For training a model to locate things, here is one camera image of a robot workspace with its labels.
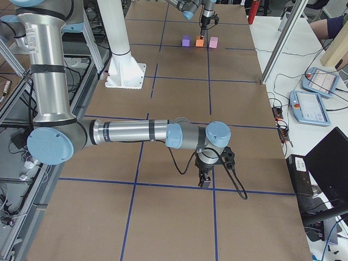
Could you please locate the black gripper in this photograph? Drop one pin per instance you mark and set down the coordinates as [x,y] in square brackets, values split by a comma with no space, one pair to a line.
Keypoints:
[204,20]
[203,168]

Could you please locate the orange foam cube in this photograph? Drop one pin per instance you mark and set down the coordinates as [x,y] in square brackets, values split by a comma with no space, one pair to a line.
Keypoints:
[199,42]

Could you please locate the pink foam cube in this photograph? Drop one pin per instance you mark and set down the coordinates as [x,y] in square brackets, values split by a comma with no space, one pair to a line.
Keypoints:
[213,42]

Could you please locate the purple foam cube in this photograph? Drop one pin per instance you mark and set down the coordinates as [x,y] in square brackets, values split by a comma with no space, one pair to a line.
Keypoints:
[186,41]

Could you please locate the red cylinder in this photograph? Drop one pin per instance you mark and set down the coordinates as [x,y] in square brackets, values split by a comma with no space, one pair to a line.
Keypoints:
[253,11]

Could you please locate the black power strip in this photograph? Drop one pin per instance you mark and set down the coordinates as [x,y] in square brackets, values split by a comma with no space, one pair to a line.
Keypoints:
[282,126]

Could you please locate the black box device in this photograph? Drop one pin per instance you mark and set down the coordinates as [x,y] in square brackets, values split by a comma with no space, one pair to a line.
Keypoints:
[299,175]

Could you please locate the black laptop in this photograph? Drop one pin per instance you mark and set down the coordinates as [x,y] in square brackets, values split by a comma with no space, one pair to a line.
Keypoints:
[327,163]

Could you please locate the seated person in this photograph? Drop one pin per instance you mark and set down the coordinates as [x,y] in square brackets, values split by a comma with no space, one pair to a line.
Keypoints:
[328,28]

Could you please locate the near blue teach pendant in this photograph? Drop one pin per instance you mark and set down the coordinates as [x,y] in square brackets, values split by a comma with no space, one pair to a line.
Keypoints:
[308,108]

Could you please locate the blue teach pendant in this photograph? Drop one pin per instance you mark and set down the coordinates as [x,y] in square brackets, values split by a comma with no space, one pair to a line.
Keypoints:
[320,81]
[308,108]

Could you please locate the far blue teach pendant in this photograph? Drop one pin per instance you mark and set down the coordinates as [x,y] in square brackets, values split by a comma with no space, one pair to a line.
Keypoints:
[320,81]

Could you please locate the wooden board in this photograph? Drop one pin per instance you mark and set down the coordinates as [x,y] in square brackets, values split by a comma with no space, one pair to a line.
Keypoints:
[336,54]

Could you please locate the aluminium frame post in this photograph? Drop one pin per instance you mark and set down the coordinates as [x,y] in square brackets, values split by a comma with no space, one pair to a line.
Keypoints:
[288,22]

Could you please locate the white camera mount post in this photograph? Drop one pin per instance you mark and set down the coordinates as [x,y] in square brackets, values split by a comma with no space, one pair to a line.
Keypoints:
[124,72]

